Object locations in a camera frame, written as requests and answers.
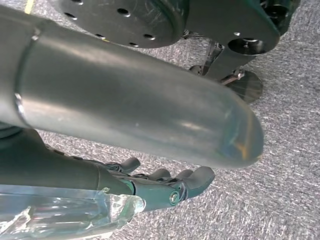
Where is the clear plastic wrap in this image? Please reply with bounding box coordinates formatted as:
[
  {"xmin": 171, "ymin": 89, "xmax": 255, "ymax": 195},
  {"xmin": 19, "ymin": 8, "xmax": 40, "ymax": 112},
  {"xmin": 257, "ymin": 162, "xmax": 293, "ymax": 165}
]
[{"xmin": 0, "ymin": 184, "xmax": 146, "ymax": 240}]

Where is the yellow floor tape line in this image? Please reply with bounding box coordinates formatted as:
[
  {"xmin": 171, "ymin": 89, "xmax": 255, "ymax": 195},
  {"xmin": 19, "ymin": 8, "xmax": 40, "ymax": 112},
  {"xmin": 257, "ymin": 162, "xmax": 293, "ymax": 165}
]
[{"xmin": 24, "ymin": 0, "xmax": 35, "ymax": 15}]

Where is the black robot foot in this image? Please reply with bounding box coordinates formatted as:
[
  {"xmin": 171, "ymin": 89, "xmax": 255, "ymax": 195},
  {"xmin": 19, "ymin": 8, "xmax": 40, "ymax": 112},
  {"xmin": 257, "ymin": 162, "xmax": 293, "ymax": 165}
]
[{"xmin": 189, "ymin": 41, "xmax": 263, "ymax": 104}]

